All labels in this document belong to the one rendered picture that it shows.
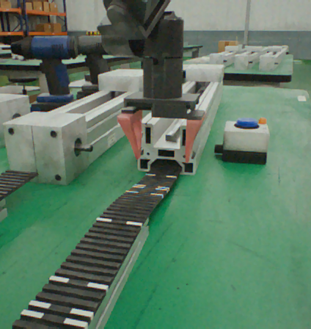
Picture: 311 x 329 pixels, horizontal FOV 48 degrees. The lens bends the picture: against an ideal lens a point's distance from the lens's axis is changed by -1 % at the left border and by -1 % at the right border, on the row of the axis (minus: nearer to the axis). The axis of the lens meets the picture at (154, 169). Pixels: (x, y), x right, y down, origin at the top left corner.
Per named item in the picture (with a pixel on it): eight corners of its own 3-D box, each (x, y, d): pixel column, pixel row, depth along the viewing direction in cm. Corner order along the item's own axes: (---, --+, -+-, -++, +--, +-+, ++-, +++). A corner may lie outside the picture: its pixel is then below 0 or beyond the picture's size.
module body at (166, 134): (194, 175, 59) (196, 125, 56) (137, 170, 62) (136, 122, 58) (221, 98, 132) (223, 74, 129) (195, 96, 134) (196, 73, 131)
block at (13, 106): (9, 150, 73) (2, 103, 69) (-30, 143, 77) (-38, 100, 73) (42, 137, 81) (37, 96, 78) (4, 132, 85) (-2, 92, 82)
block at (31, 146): (81, 187, 55) (75, 127, 51) (11, 180, 57) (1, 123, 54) (102, 167, 63) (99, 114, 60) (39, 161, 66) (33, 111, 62)
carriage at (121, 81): (139, 103, 90) (138, 76, 88) (99, 100, 93) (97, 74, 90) (153, 93, 105) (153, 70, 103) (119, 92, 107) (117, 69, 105)
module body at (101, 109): (89, 166, 63) (86, 120, 60) (39, 161, 66) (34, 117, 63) (172, 95, 136) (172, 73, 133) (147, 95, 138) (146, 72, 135)
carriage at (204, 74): (220, 91, 109) (221, 68, 107) (185, 89, 111) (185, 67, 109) (223, 84, 124) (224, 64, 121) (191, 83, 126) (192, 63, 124)
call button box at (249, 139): (266, 164, 64) (270, 131, 62) (212, 161, 66) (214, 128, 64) (263, 151, 71) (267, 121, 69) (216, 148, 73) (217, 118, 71)
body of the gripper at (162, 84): (136, 103, 56) (135, 54, 54) (199, 106, 54) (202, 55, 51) (122, 111, 51) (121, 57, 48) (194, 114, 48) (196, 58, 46)
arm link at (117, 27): (119, 6, 40) (155, -46, 42) (59, 12, 47) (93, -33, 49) (166, 78, 49) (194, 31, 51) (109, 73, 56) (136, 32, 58)
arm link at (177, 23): (166, 9, 44) (192, 11, 48) (127, 12, 48) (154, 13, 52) (165, 66, 46) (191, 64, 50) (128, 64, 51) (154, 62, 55)
